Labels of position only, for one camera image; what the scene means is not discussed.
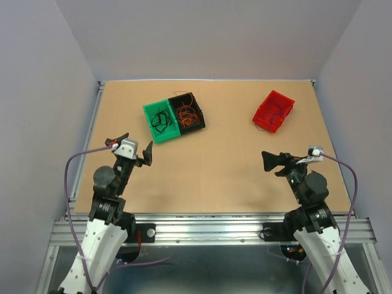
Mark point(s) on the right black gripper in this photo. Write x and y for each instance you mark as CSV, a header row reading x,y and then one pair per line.
x,y
271,160

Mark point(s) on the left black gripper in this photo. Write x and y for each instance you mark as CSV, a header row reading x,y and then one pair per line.
x,y
147,155

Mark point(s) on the red plastic bin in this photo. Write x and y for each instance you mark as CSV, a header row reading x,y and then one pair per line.
x,y
272,112

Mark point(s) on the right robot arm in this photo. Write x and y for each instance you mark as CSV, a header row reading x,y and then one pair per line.
x,y
311,231

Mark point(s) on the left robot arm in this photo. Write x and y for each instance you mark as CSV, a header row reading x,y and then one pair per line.
x,y
108,225

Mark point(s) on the green plastic bin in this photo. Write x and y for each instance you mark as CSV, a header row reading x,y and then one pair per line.
x,y
161,121

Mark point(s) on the black plastic bin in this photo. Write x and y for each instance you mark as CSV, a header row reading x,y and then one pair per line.
x,y
188,114

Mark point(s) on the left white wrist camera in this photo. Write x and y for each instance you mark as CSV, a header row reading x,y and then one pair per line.
x,y
126,148

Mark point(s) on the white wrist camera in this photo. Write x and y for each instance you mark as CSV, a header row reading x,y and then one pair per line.
x,y
126,148
314,155

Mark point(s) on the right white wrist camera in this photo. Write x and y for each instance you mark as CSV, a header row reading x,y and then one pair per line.
x,y
314,155

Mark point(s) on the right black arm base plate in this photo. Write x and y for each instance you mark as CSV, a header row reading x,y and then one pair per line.
x,y
276,232

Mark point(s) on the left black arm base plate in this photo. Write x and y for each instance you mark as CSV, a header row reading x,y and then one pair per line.
x,y
141,233

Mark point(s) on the aluminium rail frame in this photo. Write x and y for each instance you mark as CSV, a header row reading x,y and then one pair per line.
x,y
205,229

